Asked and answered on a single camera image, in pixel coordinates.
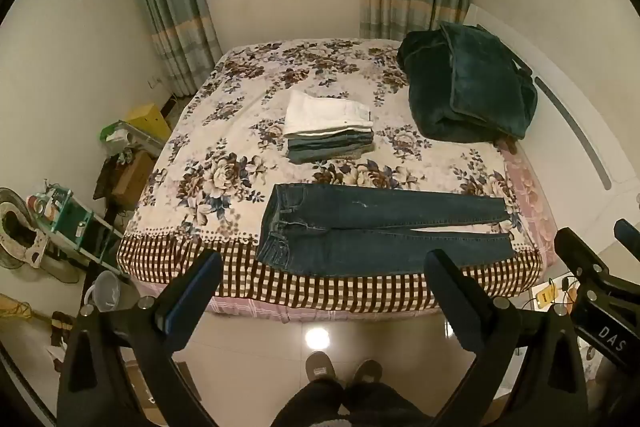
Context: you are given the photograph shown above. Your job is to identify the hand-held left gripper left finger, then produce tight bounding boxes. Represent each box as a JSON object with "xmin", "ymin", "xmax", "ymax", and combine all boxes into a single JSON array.
[{"xmin": 56, "ymin": 249, "xmax": 224, "ymax": 427}]

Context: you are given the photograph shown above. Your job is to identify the yellow charger device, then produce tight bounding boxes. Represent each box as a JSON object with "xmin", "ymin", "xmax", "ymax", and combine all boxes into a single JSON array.
[{"xmin": 535, "ymin": 284, "xmax": 557, "ymax": 310}]

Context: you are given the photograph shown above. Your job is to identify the green and white package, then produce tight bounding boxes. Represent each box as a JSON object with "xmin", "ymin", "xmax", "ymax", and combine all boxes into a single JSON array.
[{"xmin": 99, "ymin": 121, "xmax": 166, "ymax": 155}]

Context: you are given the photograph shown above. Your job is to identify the yellow box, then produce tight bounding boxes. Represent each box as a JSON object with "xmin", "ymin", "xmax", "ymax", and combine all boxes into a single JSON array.
[{"xmin": 125, "ymin": 103, "xmax": 172, "ymax": 142}]

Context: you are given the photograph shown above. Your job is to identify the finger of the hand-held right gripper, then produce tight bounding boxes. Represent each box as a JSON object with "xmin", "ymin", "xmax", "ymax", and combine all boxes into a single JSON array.
[
  {"xmin": 554, "ymin": 227, "xmax": 613, "ymax": 303},
  {"xmin": 614, "ymin": 218, "xmax": 640, "ymax": 258}
]

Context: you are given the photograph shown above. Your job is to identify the dark blue jeans pants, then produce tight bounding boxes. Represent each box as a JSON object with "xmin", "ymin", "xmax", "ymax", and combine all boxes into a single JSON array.
[{"xmin": 256, "ymin": 183, "xmax": 523, "ymax": 279}]

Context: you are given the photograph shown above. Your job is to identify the green storage rack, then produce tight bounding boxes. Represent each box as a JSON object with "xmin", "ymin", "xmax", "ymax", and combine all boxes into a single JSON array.
[{"xmin": 30, "ymin": 187, "xmax": 123, "ymax": 278}]

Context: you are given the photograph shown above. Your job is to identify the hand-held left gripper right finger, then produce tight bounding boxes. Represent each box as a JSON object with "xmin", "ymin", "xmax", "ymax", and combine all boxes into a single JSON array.
[{"xmin": 424, "ymin": 249, "xmax": 591, "ymax": 427}]

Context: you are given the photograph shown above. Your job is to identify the white floor fan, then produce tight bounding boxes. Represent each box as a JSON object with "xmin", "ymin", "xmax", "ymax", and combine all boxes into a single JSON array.
[{"xmin": 0, "ymin": 187, "xmax": 81, "ymax": 283}]

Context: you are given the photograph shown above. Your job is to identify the white bucket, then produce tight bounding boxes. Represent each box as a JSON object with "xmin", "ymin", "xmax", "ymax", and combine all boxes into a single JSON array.
[{"xmin": 82, "ymin": 270, "xmax": 123, "ymax": 313}]

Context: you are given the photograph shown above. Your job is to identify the person's dark trouser legs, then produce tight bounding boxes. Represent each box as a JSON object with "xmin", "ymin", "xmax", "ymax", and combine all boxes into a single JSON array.
[{"xmin": 270, "ymin": 377, "xmax": 436, "ymax": 427}]

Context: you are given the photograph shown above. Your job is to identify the dark green plush blanket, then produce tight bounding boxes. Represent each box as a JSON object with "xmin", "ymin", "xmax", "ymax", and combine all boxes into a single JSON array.
[{"xmin": 397, "ymin": 21, "xmax": 538, "ymax": 144}]

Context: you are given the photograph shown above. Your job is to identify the white headboard with grey strip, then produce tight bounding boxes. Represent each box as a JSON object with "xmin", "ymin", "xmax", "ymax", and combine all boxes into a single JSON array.
[{"xmin": 462, "ymin": 3, "xmax": 640, "ymax": 218}]

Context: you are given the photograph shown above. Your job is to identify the stack of folded jeans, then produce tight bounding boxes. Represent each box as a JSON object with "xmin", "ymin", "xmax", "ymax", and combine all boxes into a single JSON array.
[{"xmin": 286, "ymin": 130, "xmax": 376, "ymax": 164}]

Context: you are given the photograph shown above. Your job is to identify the person's grey slipper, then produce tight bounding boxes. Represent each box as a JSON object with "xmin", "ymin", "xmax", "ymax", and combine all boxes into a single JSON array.
[
  {"xmin": 352, "ymin": 359, "xmax": 383, "ymax": 388},
  {"xmin": 305, "ymin": 351, "xmax": 337, "ymax": 383}
]

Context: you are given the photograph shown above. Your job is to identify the brown cardboard box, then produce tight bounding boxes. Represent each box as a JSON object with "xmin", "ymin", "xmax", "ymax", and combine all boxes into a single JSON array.
[{"xmin": 111, "ymin": 152, "xmax": 157, "ymax": 208}]

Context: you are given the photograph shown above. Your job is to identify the bed with floral sheet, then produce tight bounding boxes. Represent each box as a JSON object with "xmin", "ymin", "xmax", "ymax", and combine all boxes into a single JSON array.
[{"xmin": 116, "ymin": 38, "xmax": 561, "ymax": 315}]

